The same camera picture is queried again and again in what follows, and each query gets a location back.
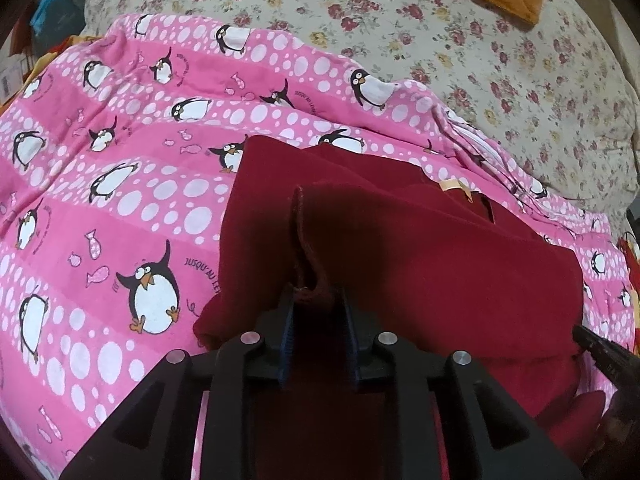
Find blue plastic bag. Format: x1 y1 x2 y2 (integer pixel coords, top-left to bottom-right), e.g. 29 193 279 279
29 0 85 37

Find dark red garment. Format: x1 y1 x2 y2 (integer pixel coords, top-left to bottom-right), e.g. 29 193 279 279
192 135 608 480

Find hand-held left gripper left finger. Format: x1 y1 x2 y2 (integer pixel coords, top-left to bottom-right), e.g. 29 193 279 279
59 285 301 480

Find pink penguin print blanket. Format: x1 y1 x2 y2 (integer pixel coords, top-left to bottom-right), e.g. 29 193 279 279
0 12 640 480

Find floral quilt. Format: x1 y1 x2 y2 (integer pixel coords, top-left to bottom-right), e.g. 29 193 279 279
82 0 640 216

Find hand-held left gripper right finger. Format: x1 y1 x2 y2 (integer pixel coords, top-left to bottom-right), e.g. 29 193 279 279
340 287 586 480

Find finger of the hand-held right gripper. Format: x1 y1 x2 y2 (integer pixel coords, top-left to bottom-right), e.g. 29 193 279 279
572 325 640 392

